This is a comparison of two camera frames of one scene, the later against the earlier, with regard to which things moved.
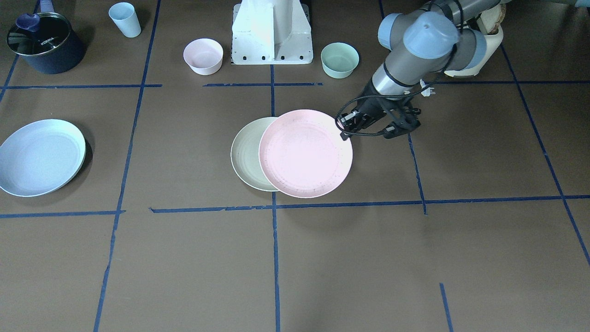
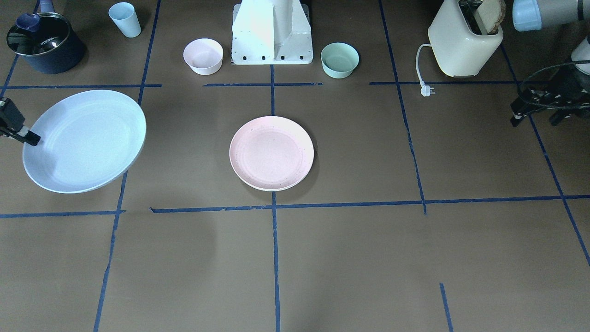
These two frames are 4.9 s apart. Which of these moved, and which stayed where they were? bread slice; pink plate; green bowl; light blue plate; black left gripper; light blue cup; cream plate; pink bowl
Moved: cream plate; pink plate; black left gripper; light blue plate
Stayed: green bowl; pink bowl; bread slice; light blue cup
